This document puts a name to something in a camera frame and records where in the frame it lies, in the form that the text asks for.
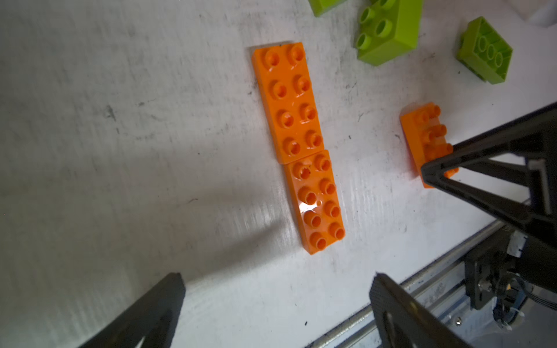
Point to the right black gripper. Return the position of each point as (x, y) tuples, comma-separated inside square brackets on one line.
[(508, 262)]

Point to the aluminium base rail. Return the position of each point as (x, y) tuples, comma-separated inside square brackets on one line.
[(440, 288)]

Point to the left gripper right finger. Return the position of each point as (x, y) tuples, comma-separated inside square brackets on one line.
[(403, 322)]

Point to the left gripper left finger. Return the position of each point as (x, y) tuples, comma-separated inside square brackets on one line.
[(150, 322)]

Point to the small green lego brick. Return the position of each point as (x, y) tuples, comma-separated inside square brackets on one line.
[(484, 52)]

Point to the green lego brick centre left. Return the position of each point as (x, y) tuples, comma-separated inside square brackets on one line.
[(388, 29)]

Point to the green lego brick centre top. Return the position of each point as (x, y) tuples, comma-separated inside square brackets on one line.
[(320, 7)]

